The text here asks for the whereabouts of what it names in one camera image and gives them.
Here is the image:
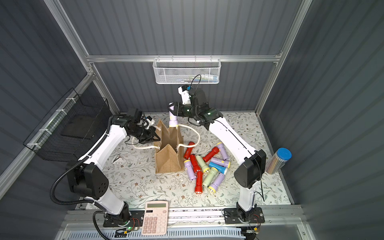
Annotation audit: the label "purple flashlight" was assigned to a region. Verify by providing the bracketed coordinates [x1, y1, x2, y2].
[209, 173, 226, 194]
[184, 160, 197, 181]
[217, 142, 229, 161]
[168, 103, 179, 128]

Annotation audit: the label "brown paper tote bag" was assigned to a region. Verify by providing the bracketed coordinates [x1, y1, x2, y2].
[131, 119, 201, 175]

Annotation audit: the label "red flashlight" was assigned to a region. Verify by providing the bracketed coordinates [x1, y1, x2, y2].
[190, 154, 201, 174]
[203, 147, 220, 162]
[195, 171, 203, 194]
[184, 142, 195, 160]

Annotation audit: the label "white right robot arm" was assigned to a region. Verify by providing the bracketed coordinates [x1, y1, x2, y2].
[168, 102, 266, 213]

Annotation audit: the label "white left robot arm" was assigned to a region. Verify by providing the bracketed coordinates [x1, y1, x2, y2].
[67, 114, 161, 222]

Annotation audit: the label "markers in white basket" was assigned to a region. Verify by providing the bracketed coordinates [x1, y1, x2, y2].
[178, 74, 220, 84]

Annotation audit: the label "purple flashlight horizontal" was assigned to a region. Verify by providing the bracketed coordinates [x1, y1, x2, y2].
[211, 157, 231, 168]

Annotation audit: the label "green flashlight upper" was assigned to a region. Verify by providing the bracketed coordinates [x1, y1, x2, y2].
[196, 155, 210, 173]

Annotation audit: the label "green flashlight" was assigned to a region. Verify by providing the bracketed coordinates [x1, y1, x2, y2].
[203, 167, 219, 188]
[196, 155, 210, 173]

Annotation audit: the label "blue flashlight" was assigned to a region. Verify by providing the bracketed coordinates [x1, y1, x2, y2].
[209, 162, 228, 175]

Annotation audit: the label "green flashlight lower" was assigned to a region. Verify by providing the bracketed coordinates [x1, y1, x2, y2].
[203, 167, 219, 188]

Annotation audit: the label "purple flashlight bottom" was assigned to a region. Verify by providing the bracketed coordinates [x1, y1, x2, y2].
[209, 173, 226, 194]

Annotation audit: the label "red flashlight bottom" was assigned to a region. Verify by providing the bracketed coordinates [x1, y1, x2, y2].
[195, 171, 203, 194]

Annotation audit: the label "pink calculator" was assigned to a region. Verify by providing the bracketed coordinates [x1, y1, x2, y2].
[142, 200, 169, 236]

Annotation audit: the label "blue-lidded cylinder container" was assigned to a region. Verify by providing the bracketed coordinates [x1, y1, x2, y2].
[265, 148, 293, 175]

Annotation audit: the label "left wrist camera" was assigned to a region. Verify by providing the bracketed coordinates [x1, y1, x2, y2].
[127, 108, 155, 129]

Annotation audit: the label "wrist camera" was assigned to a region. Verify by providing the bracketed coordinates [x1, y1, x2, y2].
[127, 108, 155, 129]
[178, 85, 208, 105]

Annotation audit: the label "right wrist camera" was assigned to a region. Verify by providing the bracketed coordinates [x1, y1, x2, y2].
[178, 85, 208, 105]

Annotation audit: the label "white wire mesh basket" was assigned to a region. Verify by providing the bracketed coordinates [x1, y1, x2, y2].
[153, 59, 222, 85]

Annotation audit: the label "black wire basket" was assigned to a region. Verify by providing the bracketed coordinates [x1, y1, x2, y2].
[23, 89, 112, 162]

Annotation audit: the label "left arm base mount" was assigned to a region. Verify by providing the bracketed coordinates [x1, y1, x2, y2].
[103, 211, 145, 228]

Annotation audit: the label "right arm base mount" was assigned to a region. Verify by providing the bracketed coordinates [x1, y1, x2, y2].
[222, 207, 265, 225]

